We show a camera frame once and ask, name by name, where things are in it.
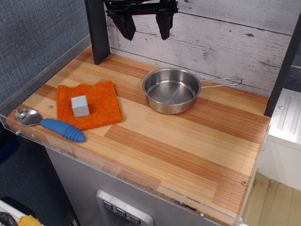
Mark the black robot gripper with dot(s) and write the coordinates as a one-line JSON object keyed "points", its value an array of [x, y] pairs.
{"points": [[121, 12]]}

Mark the light blue cube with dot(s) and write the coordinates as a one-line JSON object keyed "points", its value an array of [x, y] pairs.
{"points": [[80, 106]]}

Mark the orange folded cloth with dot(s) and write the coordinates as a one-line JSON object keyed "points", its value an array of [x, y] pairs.
{"points": [[104, 108]]}

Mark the grey toy fridge cabinet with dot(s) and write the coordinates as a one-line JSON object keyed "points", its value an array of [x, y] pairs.
{"points": [[81, 183]]}

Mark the silver dispenser button panel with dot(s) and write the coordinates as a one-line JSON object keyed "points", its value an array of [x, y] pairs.
{"points": [[117, 212]]}

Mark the white ribbed appliance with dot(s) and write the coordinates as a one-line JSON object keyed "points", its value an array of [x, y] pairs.
{"points": [[280, 159]]}

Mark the yellow object bottom left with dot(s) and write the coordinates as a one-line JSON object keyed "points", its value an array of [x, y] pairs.
{"points": [[29, 221]]}

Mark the dark grey left post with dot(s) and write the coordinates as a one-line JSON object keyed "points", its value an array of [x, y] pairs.
{"points": [[98, 30]]}

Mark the dark grey post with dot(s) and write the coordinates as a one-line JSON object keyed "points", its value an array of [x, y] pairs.
{"points": [[284, 70], [98, 30]]}

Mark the metal pot with wire handle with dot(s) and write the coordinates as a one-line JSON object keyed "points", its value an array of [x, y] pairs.
{"points": [[172, 90]]}

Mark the dark grey right post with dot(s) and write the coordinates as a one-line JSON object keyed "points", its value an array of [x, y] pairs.
{"points": [[284, 70]]}

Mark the metal spoon with blue handle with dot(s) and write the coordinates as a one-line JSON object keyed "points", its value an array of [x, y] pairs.
{"points": [[31, 117]]}

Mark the clear acrylic guard rail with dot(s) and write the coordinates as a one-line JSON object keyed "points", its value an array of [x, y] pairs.
{"points": [[202, 160]]}

